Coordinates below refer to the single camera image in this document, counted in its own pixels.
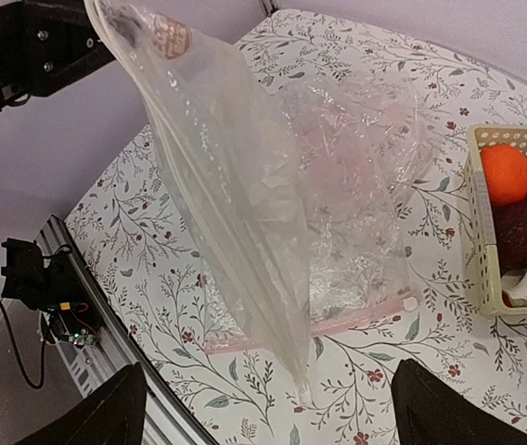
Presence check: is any clear white-dotted zip bag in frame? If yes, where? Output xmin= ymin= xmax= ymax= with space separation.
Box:
xmin=82 ymin=0 xmax=413 ymax=404

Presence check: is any dark red toy onion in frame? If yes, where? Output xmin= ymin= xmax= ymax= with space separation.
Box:
xmin=493 ymin=200 xmax=527 ymax=275

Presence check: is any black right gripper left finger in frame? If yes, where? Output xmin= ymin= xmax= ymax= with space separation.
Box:
xmin=19 ymin=362 xmax=147 ymax=445

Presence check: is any orange toy fruit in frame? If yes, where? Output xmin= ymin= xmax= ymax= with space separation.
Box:
xmin=480 ymin=144 xmax=527 ymax=207

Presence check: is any aluminium front rail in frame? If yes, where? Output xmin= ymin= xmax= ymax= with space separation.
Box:
xmin=0 ymin=212 xmax=218 ymax=445

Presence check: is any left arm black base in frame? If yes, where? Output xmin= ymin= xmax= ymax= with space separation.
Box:
xmin=0 ymin=238 xmax=101 ymax=349

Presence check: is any clear pink-zipper zip bag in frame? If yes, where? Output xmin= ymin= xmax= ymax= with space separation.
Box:
xmin=206 ymin=73 xmax=431 ymax=353

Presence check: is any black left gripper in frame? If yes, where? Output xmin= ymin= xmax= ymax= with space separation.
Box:
xmin=0 ymin=1 xmax=114 ymax=111

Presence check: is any beige perforated plastic basket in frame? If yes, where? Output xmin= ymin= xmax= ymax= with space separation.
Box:
xmin=464 ymin=126 xmax=527 ymax=316

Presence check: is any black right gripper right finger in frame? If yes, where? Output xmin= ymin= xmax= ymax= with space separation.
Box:
xmin=391 ymin=359 xmax=527 ymax=445

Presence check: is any floral patterned table mat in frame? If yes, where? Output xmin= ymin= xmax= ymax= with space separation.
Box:
xmin=66 ymin=9 xmax=527 ymax=444

